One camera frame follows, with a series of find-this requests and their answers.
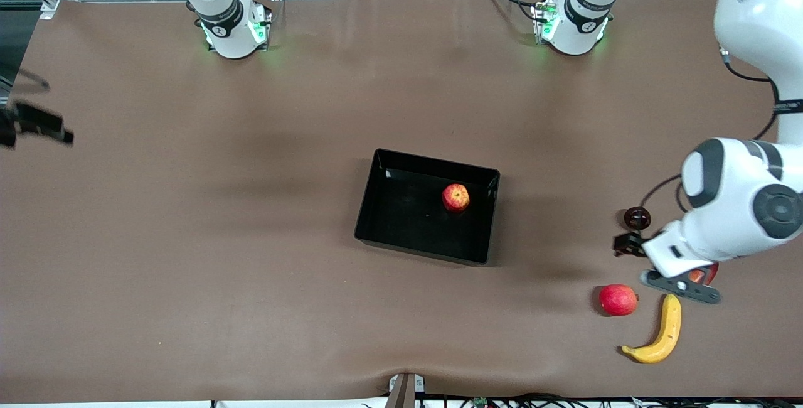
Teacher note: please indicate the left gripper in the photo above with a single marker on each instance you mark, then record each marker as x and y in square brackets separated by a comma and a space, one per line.
[628, 244]

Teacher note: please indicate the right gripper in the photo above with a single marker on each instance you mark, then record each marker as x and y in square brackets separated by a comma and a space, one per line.
[25, 121]

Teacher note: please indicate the yellow banana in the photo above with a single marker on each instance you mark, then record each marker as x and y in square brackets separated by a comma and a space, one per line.
[668, 329]

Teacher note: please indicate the red yellow apple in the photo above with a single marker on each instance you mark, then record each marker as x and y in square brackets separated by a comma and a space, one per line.
[456, 198]

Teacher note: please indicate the black plastic box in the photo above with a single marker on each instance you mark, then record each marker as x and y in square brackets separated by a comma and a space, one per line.
[414, 220]

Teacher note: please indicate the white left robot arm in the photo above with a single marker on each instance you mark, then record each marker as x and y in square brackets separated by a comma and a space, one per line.
[753, 12]

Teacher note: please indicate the dark purple plum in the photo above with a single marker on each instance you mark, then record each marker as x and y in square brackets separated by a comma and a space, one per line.
[637, 214]

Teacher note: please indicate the red round fruit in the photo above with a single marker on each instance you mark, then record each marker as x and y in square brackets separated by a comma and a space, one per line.
[618, 300]

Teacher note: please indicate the red yellow mango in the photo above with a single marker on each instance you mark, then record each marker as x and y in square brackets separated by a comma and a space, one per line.
[698, 275]

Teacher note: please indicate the small green circuit board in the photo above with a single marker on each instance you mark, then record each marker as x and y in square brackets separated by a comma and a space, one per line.
[480, 402]

